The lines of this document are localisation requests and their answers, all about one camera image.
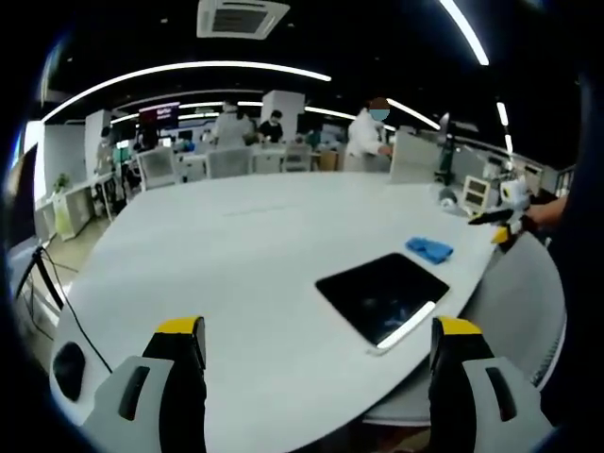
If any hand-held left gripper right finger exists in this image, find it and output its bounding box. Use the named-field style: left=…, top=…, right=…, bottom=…
left=428, top=315, right=554, bottom=453

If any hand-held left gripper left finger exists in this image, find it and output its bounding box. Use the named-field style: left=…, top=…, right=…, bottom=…
left=88, top=315, right=210, bottom=453

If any blue cleaning cloth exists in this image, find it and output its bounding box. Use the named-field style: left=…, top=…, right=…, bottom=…
left=405, top=236, right=455, bottom=264

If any black tablet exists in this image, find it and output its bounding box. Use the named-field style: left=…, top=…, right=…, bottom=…
left=314, top=252, right=451, bottom=356

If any white framed box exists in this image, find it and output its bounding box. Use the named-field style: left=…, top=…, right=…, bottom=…
left=461, top=174, right=493, bottom=208

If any grey office chair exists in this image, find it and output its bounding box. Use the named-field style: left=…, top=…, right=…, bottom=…
left=362, top=230, right=568, bottom=426

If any person's dark clothing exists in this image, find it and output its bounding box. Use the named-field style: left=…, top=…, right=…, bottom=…
left=542, top=162, right=603, bottom=416

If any grey desk partition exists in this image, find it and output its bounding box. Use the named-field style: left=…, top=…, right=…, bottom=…
left=390, top=130, right=445, bottom=186

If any black oval device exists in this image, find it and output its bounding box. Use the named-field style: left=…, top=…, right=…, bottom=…
left=51, top=341, right=88, bottom=403

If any straight ceiling light strip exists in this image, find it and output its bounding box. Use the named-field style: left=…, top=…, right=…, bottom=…
left=437, top=0, right=491, bottom=67

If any black tripod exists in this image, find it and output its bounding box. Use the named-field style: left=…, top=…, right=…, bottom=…
left=13, top=243, right=65, bottom=327

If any large black screen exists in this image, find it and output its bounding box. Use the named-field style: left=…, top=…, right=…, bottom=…
left=6, top=141, right=40, bottom=252

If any ceiling air conditioner vent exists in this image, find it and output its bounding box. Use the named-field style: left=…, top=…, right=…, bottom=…
left=196, top=0, right=291, bottom=41

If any curved ceiling light strip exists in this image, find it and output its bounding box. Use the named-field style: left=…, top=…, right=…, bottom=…
left=41, top=60, right=332, bottom=125

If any black cable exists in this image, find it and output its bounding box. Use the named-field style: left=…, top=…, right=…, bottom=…
left=41, top=248, right=115, bottom=375

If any dark wall screen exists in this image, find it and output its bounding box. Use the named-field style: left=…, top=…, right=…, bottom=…
left=138, top=102, right=182, bottom=129

